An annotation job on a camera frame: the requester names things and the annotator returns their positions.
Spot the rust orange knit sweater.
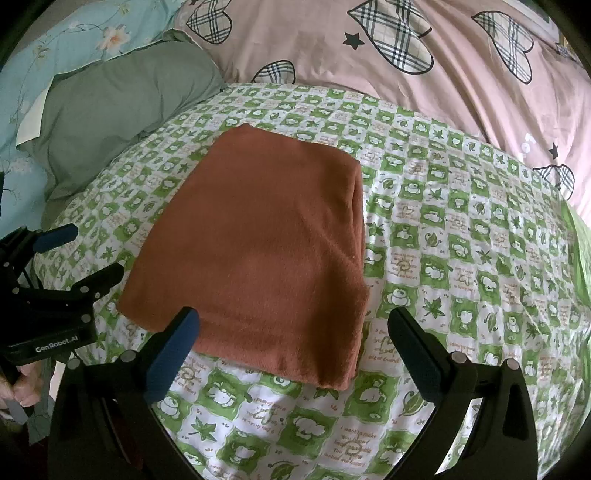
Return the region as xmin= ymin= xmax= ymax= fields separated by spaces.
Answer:
xmin=118 ymin=124 xmax=369 ymax=390

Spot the person's left hand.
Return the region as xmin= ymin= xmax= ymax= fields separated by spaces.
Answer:
xmin=0 ymin=361 xmax=43 ymax=411

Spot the sage green pillow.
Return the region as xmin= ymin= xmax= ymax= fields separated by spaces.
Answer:
xmin=16 ymin=30 xmax=224 ymax=203

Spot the green white patterned bedsheet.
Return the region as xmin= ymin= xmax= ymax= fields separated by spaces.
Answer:
xmin=34 ymin=84 xmax=590 ymax=479

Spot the light blue floral pillow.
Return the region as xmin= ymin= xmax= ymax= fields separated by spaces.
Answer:
xmin=1 ymin=1 xmax=182 ymax=235

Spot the pink heart pattern duvet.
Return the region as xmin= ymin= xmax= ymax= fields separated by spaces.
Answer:
xmin=174 ymin=1 xmax=590 ymax=217

